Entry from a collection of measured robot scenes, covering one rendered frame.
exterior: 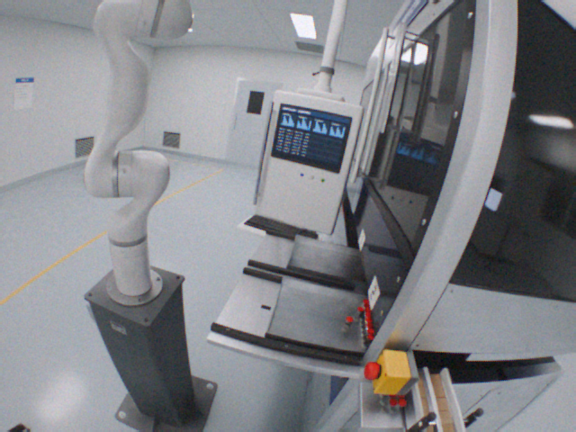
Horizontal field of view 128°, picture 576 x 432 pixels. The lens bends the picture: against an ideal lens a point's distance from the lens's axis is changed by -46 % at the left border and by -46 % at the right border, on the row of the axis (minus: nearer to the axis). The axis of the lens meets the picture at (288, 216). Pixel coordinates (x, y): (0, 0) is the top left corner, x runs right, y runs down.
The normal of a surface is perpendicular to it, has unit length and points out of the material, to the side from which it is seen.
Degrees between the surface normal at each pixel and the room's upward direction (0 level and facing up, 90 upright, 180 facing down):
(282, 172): 90
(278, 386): 0
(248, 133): 90
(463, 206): 90
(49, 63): 90
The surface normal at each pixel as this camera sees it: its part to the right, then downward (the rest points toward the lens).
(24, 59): 0.97, 0.23
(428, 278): -0.15, 0.35
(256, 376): 0.18, -0.91
